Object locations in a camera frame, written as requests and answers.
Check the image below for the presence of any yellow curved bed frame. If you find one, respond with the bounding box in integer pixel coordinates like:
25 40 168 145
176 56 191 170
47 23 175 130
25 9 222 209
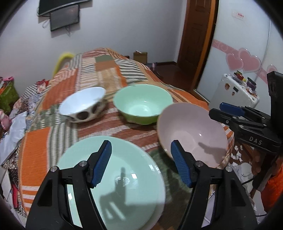
52 53 75 77

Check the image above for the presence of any green storage box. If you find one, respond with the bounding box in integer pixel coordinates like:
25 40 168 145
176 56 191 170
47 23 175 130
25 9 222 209
0 77 19 114

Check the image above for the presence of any white bowl with dark ovals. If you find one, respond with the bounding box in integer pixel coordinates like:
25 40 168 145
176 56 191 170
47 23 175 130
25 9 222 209
59 87 107 123

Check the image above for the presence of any white mini fridge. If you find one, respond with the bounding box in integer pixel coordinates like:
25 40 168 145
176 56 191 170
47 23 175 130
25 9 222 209
209 74 259 109

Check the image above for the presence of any white plate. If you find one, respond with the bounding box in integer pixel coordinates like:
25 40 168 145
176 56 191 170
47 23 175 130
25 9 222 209
140 188 166 230

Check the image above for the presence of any green bowl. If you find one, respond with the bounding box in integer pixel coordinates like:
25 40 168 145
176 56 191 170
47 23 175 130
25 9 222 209
113 84 173 125

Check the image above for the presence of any wall-mounted black monitor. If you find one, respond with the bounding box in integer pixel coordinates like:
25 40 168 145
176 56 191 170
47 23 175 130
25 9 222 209
50 4 80 32

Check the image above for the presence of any patchwork striped bedspread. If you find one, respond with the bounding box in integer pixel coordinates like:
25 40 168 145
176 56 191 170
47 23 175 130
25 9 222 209
19 48 234 229

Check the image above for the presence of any pink bowl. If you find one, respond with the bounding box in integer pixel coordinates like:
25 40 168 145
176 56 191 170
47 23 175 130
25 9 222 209
157 103 228 168

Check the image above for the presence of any mint green plate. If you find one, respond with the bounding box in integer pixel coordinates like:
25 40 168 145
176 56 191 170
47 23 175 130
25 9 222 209
57 136 165 229

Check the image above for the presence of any pink plush toy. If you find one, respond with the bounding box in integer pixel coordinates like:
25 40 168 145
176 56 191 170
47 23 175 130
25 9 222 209
0 109 12 131

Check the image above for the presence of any wooden door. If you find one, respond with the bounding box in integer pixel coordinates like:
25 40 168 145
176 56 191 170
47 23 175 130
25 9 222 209
177 0 219 91

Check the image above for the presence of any brown paper bag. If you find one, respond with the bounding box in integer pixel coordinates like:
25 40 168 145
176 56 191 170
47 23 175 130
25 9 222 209
133 50 148 64

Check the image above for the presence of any white cloth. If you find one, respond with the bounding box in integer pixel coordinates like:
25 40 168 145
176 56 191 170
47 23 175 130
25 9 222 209
0 111 27 165

